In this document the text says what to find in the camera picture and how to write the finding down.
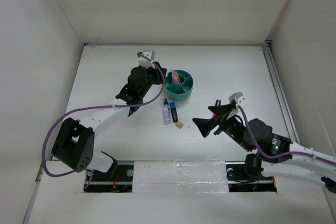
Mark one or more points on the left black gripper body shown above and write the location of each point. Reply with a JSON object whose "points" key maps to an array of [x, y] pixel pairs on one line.
{"points": [[149, 81]]}

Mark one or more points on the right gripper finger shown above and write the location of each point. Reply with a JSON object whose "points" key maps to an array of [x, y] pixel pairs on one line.
{"points": [[223, 109], [205, 126]]}

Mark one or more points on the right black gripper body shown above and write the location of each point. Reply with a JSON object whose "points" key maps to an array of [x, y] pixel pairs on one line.
{"points": [[232, 128]]}

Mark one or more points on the pink purple pen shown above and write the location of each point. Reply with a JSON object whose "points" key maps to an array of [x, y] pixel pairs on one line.
{"points": [[178, 79]]}

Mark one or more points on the yellow eraser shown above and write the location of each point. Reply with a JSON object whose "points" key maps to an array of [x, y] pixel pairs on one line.
{"points": [[179, 124]]}

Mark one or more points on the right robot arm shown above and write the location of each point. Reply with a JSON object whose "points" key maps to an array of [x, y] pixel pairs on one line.
{"points": [[269, 154]]}

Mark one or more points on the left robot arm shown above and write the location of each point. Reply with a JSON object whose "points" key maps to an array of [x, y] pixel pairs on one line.
{"points": [[74, 144]]}

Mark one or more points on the black pink highlighter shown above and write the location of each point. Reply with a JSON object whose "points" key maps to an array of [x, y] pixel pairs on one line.
{"points": [[217, 103]]}

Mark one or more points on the teal round compartment organizer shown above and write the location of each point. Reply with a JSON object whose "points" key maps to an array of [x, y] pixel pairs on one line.
{"points": [[178, 92]]}

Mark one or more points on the black marker blue cap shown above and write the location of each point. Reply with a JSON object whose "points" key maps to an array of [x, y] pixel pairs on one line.
{"points": [[173, 112]]}

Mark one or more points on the clear spray bottle blue cap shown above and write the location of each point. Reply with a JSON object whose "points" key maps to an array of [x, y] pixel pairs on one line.
{"points": [[166, 112]]}

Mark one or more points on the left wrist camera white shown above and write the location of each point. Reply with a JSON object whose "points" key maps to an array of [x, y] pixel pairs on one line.
{"points": [[146, 58]]}

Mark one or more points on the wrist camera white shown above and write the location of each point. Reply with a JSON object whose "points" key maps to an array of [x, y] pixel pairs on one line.
{"points": [[146, 58], [237, 99]]}

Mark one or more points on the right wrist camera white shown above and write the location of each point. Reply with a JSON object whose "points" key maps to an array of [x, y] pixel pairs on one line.
{"points": [[237, 99]]}

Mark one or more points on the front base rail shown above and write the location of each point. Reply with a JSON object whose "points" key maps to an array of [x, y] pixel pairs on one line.
{"points": [[178, 177]]}

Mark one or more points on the aluminium rail right side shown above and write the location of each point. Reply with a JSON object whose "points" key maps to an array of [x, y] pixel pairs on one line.
{"points": [[279, 91]]}

